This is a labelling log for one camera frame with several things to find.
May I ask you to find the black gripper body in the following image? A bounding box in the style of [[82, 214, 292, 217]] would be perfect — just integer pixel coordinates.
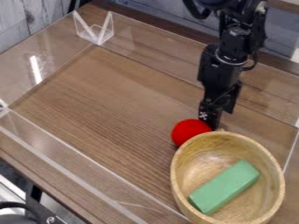
[[198, 44, 248, 102]]

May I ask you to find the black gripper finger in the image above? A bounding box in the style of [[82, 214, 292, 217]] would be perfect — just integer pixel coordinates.
[[199, 100, 223, 130], [223, 81, 243, 114]]

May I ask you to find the red plush strawberry toy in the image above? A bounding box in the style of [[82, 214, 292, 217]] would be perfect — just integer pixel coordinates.
[[171, 119, 223, 147]]

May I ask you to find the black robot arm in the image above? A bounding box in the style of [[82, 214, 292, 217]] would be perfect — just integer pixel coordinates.
[[182, 0, 267, 130]]

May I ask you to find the wooden bowl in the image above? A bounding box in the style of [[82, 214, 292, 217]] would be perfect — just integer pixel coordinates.
[[171, 131, 286, 224]]

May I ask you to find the green rectangular block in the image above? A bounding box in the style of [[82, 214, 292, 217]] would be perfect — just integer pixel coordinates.
[[187, 160, 260, 215]]

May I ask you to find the black metal table leg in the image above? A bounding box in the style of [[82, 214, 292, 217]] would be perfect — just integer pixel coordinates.
[[25, 185, 67, 224]]

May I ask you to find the clear acrylic tray wall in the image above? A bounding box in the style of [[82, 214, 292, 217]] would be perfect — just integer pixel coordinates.
[[0, 4, 299, 224]]

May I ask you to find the clear acrylic corner bracket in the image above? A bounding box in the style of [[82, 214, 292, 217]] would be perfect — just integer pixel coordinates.
[[72, 11, 115, 46]]

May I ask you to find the black cable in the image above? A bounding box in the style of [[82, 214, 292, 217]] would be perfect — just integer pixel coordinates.
[[0, 201, 27, 214]]

